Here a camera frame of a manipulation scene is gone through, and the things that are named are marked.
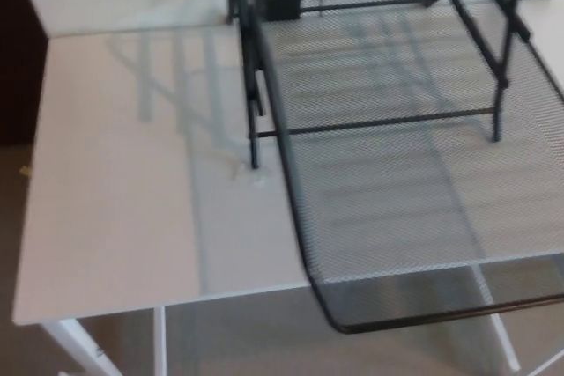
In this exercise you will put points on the small black rectangular box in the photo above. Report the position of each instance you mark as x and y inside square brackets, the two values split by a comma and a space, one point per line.
[282, 2]

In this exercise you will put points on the black metal file tray frame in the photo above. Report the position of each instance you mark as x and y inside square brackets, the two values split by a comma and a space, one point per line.
[254, 151]

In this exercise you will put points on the small yellow floor scrap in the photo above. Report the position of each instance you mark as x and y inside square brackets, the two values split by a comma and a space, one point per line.
[25, 170]

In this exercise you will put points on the clear tape scrap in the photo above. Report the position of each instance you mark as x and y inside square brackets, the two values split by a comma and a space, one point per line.
[253, 175]

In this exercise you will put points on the black mesh file tray layer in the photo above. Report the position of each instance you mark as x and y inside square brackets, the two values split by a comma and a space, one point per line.
[374, 217]

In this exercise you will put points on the dark brown wooden cabinet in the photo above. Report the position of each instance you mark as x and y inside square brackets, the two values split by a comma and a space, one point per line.
[20, 41]

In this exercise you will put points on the white metal table leg frame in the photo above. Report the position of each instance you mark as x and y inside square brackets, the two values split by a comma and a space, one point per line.
[75, 345]
[505, 341]

